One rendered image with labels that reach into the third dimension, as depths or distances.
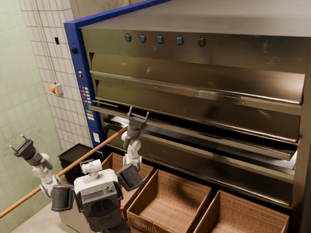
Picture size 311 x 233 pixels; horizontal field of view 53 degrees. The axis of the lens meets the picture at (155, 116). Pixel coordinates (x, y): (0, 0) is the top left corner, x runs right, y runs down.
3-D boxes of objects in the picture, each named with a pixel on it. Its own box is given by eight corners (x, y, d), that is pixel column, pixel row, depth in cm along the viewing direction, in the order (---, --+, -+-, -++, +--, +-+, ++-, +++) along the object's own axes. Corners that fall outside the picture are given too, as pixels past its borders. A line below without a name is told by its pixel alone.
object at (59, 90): (57, 91, 335) (55, 82, 331) (63, 92, 329) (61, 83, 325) (52, 94, 330) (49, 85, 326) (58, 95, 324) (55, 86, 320)
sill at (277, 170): (108, 122, 314) (108, 119, 312) (296, 175, 211) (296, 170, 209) (104, 125, 310) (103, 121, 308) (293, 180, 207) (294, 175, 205)
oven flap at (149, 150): (108, 144, 319) (109, 125, 315) (289, 205, 216) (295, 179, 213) (105, 145, 315) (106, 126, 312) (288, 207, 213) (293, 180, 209)
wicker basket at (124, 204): (116, 172, 331) (112, 150, 319) (158, 190, 298) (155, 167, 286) (82, 199, 298) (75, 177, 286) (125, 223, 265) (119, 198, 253)
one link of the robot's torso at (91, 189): (136, 228, 192) (127, 182, 176) (82, 247, 184) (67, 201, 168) (125, 198, 218) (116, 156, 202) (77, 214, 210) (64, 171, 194)
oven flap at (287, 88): (92, 72, 284) (94, 50, 281) (301, 105, 181) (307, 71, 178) (89, 72, 281) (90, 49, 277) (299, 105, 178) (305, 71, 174)
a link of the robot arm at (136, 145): (140, 138, 202) (141, 148, 213) (130, 131, 205) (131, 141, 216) (134, 145, 199) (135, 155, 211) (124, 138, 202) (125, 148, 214)
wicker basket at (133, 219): (160, 191, 297) (157, 168, 284) (214, 212, 265) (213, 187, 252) (127, 224, 263) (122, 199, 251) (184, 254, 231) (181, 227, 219)
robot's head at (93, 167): (103, 174, 190) (100, 162, 186) (87, 179, 187) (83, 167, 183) (101, 168, 195) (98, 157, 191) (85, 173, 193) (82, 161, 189)
